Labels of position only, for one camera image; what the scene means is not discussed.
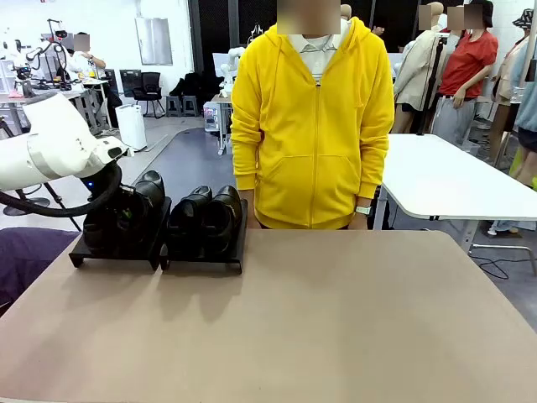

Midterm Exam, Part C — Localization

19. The white work desk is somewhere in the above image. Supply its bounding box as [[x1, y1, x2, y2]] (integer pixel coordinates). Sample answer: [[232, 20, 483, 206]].
[[0, 78, 113, 139]]

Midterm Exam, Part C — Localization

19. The black shoe stand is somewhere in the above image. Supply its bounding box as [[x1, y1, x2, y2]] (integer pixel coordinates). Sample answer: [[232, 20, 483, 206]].
[[159, 199, 248, 276], [69, 196, 173, 270]]

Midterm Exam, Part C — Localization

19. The person in yellow hoodie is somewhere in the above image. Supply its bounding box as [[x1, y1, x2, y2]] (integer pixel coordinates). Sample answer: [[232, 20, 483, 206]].
[[229, 0, 396, 231]]

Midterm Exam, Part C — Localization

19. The computer case with lights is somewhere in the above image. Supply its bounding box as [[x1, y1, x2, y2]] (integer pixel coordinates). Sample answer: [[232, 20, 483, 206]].
[[203, 102, 222, 134]]

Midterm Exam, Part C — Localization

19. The black smooth buckle shoe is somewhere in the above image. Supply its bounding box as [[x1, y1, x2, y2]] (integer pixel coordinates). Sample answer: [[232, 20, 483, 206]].
[[82, 201, 127, 255], [121, 170, 167, 253]]

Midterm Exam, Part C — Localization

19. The black textured buckle shoe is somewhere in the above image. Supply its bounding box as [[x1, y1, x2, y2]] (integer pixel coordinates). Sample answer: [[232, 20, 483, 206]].
[[203, 184, 243, 253], [168, 185, 214, 253]]

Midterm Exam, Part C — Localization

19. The white air purifier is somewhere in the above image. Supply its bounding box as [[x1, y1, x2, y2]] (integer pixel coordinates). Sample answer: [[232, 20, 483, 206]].
[[115, 104, 148, 153]]

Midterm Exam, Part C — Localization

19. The person's right hand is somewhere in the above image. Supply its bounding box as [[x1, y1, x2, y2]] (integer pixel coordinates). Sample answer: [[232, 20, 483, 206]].
[[239, 188, 257, 230]]

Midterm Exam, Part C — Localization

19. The black bag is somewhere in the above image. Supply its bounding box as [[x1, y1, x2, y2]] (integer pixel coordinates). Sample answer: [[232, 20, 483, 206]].
[[169, 71, 211, 98]]

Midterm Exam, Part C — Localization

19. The person's right forearm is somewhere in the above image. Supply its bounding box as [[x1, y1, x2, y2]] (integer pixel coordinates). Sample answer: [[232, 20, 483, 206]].
[[230, 133, 262, 192]]

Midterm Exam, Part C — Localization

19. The mannequin in beige jacket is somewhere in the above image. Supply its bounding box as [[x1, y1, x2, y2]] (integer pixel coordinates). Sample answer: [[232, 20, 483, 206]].
[[398, 2, 450, 135]]

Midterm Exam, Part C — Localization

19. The white table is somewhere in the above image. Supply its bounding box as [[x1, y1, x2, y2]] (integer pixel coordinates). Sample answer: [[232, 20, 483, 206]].
[[375, 133, 537, 257]]

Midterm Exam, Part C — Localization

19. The background robot with black cables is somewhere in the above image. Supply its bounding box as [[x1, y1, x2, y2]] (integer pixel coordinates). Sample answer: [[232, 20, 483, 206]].
[[12, 18, 72, 92]]

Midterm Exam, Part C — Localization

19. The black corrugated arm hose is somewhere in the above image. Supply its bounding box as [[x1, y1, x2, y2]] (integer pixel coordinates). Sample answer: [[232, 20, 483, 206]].
[[0, 161, 123, 218]]

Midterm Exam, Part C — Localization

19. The mannequin in red shirt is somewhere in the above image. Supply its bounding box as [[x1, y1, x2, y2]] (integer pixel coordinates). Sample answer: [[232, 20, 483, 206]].
[[431, 0, 500, 148]]

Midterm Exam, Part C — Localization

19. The grey wall panel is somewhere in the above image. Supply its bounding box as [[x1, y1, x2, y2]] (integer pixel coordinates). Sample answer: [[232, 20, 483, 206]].
[[134, 17, 174, 66]]

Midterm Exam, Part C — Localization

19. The black pedestal stool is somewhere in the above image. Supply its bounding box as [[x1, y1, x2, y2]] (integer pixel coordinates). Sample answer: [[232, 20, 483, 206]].
[[3, 186, 50, 218]]

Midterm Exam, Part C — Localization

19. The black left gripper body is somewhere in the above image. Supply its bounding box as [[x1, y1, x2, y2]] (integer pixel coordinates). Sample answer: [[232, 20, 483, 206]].
[[117, 185, 143, 209]]

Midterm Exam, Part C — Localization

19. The black office chair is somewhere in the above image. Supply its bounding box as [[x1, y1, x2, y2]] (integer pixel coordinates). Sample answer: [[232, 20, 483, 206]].
[[132, 71, 165, 118]]

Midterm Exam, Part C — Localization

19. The small white background robot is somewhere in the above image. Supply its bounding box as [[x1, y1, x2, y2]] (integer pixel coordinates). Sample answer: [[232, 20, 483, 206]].
[[221, 45, 247, 92]]

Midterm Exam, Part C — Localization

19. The person's left forearm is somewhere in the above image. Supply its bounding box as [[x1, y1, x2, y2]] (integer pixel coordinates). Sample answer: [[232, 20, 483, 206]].
[[356, 133, 394, 207]]

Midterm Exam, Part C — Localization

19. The purple cloth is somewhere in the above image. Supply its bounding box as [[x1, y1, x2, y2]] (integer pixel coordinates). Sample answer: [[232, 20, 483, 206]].
[[0, 228, 81, 307]]

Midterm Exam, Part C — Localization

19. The person's left hand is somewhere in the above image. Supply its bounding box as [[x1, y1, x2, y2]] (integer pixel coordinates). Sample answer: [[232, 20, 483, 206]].
[[350, 212, 373, 231]]

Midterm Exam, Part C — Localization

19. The seated person in white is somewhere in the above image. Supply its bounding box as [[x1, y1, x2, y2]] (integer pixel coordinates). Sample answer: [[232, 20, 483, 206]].
[[66, 31, 123, 127]]

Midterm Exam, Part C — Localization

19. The mannequin in blue top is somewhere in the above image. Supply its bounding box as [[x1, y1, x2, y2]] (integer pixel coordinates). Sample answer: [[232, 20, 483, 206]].
[[514, 41, 537, 188]]

